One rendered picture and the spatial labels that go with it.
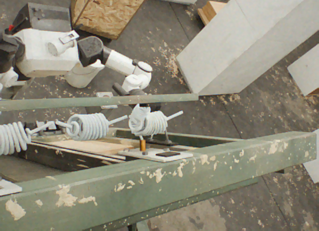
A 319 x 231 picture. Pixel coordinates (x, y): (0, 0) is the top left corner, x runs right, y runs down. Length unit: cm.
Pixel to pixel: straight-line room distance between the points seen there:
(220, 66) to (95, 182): 341
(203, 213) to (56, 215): 297
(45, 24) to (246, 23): 252
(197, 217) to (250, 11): 208
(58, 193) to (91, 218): 9
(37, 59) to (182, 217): 219
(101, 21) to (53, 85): 87
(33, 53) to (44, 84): 168
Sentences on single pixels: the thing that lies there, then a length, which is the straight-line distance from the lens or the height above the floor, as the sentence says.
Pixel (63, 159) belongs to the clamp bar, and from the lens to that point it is 134.
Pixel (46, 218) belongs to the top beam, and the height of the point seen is 192.
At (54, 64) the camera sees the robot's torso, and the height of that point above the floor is 130.
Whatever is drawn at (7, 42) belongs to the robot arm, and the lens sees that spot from 136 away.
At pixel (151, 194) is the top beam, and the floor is 192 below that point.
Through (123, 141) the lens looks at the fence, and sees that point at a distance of 176.
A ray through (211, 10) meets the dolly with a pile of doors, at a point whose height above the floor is 25.
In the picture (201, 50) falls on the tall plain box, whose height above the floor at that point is 43.
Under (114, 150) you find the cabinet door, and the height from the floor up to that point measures 130.
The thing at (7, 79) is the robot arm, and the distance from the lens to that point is 148.
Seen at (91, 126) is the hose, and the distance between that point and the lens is 86.
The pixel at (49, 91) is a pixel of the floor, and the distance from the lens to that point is 337.
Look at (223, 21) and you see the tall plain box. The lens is 408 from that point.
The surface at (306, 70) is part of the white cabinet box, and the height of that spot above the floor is 25.
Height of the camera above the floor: 257
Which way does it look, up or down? 41 degrees down
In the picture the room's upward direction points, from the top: 47 degrees clockwise
